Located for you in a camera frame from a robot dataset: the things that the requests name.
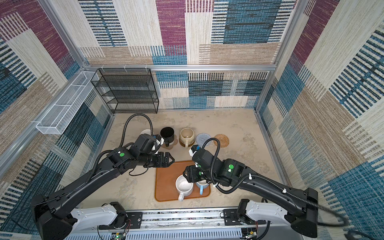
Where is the beige cream mug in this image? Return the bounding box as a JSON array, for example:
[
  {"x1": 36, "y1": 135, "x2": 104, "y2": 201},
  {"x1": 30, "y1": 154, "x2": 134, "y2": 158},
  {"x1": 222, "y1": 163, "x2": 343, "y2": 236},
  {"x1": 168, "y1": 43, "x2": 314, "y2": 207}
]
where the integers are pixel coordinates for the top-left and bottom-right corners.
[{"x1": 179, "y1": 128, "x2": 196, "y2": 144}]

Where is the black wire shelf rack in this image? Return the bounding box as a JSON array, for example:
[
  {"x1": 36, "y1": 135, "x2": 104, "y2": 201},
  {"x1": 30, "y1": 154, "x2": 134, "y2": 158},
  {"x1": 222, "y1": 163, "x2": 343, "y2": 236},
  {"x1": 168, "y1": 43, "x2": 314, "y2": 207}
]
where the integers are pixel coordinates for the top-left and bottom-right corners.
[{"x1": 91, "y1": 68, "x2": 160, "y2": 114}]

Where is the light blue mug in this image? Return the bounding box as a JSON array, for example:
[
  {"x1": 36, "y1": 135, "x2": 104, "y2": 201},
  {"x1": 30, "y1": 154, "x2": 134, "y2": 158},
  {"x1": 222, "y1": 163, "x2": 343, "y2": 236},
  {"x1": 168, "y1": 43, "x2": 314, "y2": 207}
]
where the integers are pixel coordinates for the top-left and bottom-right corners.
[{"x1": 196, "y1": 180, "x2": 210, "y2": 195}]

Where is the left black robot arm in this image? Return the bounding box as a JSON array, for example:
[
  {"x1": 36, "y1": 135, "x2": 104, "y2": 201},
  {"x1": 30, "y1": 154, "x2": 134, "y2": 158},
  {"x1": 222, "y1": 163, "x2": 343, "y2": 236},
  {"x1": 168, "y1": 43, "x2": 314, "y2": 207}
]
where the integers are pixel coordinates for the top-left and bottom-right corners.
[{"x1": 31, "y1": 131, "x2": 175, "y2": 240}]

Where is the black mug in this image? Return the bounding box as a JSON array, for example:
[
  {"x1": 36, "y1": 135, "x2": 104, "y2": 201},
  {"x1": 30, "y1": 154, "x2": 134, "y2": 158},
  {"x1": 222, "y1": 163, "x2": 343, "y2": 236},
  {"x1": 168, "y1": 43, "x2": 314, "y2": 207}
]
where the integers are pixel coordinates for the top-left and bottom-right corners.
[{"x1": 160, "y1": 127, "x2": 175, "y2": 147}]

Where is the blue grey braided coaster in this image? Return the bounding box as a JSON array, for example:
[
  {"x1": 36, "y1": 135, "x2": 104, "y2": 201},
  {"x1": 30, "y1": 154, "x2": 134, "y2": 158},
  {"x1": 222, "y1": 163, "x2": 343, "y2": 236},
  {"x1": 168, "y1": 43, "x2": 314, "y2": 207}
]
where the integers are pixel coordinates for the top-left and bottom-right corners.
[{"x1": 196, "y1": 133, "x2": 211, "y2": 147}]

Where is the round brown wooden coaster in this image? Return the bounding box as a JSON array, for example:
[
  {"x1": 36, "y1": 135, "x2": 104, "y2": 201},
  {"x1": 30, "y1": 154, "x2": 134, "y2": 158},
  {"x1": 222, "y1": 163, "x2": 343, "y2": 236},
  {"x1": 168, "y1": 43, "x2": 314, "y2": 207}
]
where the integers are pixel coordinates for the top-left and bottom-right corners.
[{"x1": 179, "y1": 142, "x2": 195, "y2": 148}]

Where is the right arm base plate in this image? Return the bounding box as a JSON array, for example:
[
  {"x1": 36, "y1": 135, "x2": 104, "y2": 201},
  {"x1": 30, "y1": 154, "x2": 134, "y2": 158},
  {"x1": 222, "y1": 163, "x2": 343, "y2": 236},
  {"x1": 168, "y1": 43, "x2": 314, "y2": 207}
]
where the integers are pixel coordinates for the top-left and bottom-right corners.
[{"x1": 220, "y1": 209, "x2": 267, "y2": 226}]

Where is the woven rattan round coaster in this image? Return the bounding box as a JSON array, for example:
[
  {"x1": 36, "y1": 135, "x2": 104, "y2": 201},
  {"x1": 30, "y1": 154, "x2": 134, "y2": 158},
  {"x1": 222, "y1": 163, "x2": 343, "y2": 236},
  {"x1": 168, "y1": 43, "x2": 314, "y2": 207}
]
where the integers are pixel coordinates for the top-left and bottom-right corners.
[{"x1": 214, "y1": 134, "x2": 230, "y2": 148}]

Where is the paw shaped cork coaster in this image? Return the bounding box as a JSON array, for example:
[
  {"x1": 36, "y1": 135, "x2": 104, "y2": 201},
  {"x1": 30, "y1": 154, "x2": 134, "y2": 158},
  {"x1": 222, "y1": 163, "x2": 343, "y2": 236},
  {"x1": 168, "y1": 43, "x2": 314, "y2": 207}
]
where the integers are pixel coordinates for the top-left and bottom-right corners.
[{"x1": 161, "y1": 141, "x2": 179, "y2": 150}]

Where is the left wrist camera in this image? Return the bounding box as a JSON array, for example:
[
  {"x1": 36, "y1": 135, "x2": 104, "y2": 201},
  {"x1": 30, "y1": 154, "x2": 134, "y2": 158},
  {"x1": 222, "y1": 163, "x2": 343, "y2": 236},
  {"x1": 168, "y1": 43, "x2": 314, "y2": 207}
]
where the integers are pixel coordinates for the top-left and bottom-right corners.
[{"x1": 152, "y1": 135, "x2": 165, "y2": 153}]

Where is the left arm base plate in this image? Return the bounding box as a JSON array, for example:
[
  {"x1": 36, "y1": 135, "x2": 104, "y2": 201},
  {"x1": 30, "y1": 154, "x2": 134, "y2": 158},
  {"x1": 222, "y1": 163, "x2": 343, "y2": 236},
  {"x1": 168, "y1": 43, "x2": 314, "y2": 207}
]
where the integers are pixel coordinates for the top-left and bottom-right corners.
[{"x1": 99, "y1": 212, "x2": 143, "y2": 230}]

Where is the orange brown serving tray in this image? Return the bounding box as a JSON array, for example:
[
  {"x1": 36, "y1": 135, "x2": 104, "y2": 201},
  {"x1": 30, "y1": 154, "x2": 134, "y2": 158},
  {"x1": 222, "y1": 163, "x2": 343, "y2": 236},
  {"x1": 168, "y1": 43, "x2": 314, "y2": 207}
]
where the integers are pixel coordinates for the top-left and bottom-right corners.
[{"x1": 155, "y1": 161, "x2": 194, "y2": 202}]

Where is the white wire mesh basket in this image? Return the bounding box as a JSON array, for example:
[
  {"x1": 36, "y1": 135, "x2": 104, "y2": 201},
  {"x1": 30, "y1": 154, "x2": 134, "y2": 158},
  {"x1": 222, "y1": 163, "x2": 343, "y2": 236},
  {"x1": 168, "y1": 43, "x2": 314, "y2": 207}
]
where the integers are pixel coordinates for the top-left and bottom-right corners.
[{"x1": 36, "y1": 71, "x2": 95, "y2": 135}]

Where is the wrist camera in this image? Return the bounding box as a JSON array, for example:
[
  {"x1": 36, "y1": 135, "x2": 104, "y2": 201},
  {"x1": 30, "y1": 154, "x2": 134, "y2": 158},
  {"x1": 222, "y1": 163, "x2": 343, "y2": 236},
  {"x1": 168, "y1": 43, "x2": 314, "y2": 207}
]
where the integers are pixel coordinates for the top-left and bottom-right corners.
[
  {"x1": 152, "y1": 135, "x2": 165, "y2": 153},
  {"x1": 189, "y1": 145, "x2": 201, "y2": 157}
]

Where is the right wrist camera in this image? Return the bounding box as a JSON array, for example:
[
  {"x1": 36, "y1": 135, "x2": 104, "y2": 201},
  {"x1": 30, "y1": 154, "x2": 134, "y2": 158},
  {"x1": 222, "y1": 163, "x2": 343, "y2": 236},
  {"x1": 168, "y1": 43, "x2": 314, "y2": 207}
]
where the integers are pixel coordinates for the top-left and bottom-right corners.
[{"x1": 189, "y1": 145, "x2": 201, "y2": 157}]

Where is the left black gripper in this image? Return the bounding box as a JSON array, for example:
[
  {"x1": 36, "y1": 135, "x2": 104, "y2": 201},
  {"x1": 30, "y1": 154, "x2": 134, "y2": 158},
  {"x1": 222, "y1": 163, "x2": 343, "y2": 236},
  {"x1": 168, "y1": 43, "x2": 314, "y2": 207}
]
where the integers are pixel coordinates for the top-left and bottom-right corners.
[{"x1": 138, "y1": 151, "x2": 176, "y2": 167}]

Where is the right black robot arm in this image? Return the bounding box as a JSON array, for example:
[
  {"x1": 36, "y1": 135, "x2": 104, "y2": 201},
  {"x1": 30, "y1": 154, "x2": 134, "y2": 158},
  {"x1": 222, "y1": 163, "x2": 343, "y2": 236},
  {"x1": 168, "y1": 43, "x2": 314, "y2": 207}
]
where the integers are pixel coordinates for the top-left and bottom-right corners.
[{"x1": 183, "y1": 145, "x2": 350, "y2": 238}]

